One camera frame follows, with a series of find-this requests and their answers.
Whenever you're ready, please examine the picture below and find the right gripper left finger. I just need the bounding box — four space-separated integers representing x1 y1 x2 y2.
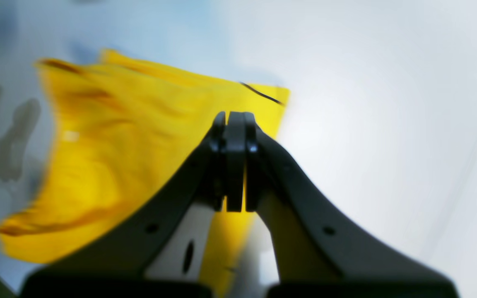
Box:
19 112 246 298

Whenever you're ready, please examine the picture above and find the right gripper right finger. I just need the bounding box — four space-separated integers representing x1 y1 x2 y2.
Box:
245 113 458 298

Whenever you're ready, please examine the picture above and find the orange t-shirt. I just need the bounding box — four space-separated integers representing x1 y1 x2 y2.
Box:
0 49 291 298

